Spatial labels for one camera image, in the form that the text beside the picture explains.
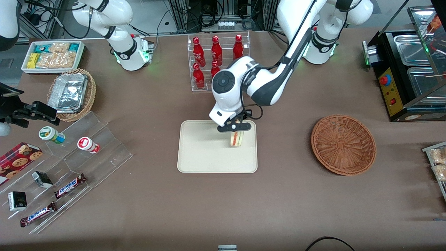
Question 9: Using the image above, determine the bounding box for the black looped cable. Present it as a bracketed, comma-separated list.
[306, 236, 356, 251]

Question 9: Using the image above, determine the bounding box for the red label yogurt cup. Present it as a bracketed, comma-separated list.
[77, 137, 100, 154]

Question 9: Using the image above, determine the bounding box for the clear acrylic bottle rack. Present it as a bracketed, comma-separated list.
[187, 31, 251, 92]

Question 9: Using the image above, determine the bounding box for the triangular sandwich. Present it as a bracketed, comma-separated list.
[229, 131, 244, 147]

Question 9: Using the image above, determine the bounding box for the snickers chocolate bar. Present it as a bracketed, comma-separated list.
[54, 174, 87, 199]
[20, 202, 57, 228]

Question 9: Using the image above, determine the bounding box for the grey metal tray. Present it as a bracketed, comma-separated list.
[422, 141, 446, 203]

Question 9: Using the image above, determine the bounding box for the small black box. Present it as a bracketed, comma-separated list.
[31, 171, 53, 189]
[8, 191, 27, 212]

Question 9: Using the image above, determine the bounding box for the white rectangular snack bin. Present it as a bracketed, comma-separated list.
[21, 41, 85, 75]

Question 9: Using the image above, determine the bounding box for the black hot food display case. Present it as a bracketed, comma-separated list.
[362, 5, 446, 122]

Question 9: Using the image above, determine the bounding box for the red plaid cookie box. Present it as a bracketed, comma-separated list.
[0, 142, 43, 186]

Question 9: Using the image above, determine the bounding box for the aluminium foil tray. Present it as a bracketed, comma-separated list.
[48, 73, 89, 113]

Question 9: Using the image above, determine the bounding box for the clear fried snack bag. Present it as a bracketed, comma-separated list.
[429, 148, 446, 165]
[432, 164, 446, 182]

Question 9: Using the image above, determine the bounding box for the yellow snack packet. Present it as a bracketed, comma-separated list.
[27, 53, 41, 69]

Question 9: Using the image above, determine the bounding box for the steel food pan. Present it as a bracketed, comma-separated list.
[394, 34, 433, 67]
[407, 66, 446, 99]

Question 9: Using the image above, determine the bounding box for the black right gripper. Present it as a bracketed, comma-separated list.
[0, 82, 61, 128]

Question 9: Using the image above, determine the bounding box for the light wicker basket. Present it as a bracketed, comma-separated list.
[47, 68, 97, 122]

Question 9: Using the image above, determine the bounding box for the cream rectangular tray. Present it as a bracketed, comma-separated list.
[177, 120, 258, 174]

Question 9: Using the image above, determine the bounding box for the clear cracker bag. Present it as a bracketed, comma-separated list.
[56, 52, 78, 69]
[49, 43, 70, 54]
[36, 52, 58, 69]

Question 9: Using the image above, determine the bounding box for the clear acrylic stepped display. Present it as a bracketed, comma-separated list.
[0, 111, 133, 235]

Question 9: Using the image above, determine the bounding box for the round brown wicker basket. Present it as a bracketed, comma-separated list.
[311, 115, 377, 176]

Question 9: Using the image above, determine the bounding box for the green label yogurt cup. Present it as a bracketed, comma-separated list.
[39, 126, 66, 145]

